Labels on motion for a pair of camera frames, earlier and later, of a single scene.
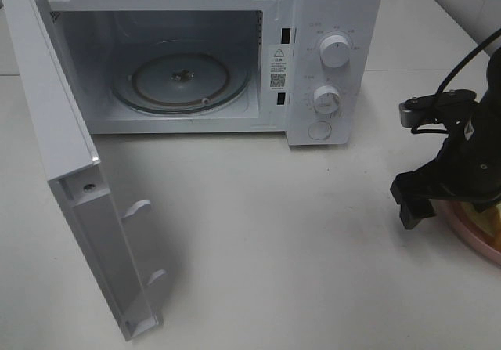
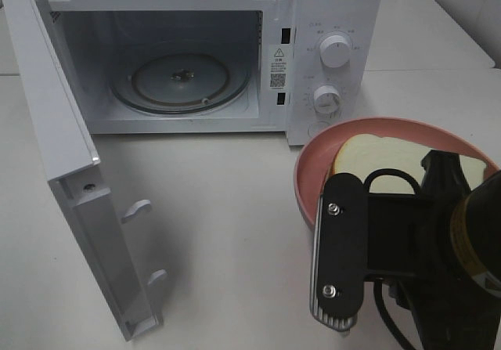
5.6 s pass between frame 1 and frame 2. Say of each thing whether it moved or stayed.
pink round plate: moved
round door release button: stayed
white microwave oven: stayed
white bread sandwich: moved
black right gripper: moved
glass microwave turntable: stayed
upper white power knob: stayed
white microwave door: stayed
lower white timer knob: stayed
